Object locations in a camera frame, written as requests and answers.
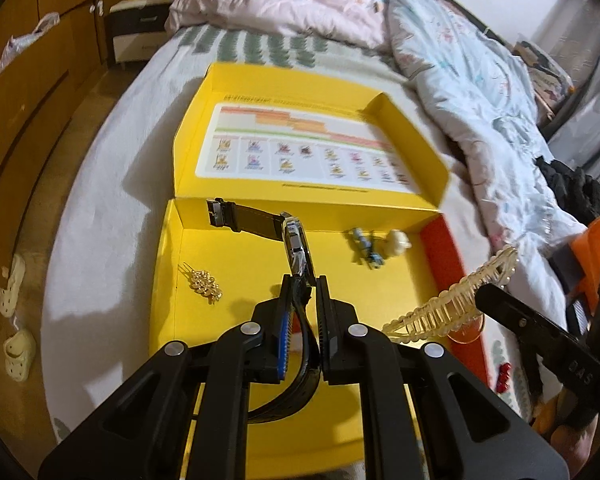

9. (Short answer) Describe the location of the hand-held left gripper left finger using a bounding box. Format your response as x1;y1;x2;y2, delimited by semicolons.
37;274;301;480

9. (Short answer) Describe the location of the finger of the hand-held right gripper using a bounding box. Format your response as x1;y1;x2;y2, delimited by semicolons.
517;340;548;406
475;282;600;401

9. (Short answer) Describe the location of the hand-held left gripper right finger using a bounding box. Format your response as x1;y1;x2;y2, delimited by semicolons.
316;275;571;480

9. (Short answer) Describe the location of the yellow cardboard box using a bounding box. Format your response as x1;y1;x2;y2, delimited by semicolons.
147;62;496;466

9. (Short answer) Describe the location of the clear pearl hair comb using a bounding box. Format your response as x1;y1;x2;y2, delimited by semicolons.
382;245;521;346

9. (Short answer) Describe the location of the black strap wristwatch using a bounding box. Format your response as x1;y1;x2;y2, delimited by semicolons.
206;198;323;426

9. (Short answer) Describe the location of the person's right hand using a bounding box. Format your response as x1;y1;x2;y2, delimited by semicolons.
532;390;600;461

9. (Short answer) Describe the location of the black cloth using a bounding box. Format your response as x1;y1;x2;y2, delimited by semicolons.
532;155;600;226

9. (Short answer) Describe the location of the small blue hair clip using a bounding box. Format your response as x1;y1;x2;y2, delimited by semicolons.
350;227;385;269

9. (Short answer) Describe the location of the gold hair clip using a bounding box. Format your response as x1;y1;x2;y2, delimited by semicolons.
180;262;224;305

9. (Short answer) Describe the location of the cream flower hair clip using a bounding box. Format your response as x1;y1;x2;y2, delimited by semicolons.
384;230;413;257

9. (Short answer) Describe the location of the light blue printed quilt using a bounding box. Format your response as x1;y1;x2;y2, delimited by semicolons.
380;0;588;281

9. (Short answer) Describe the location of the cream slipper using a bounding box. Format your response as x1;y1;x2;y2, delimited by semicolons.
0;254;27;317
4;329;37;380

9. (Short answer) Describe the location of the pink quilt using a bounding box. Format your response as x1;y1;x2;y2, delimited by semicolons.
165;0;396;51

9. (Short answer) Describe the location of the wooden wardrobe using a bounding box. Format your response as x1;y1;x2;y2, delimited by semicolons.
0;0;111;211

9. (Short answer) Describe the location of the bedside cabinet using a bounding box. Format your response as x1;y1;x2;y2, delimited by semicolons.
102;0;181;68

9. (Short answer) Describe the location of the white plastic bag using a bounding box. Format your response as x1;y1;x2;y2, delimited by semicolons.
0;12;61;76

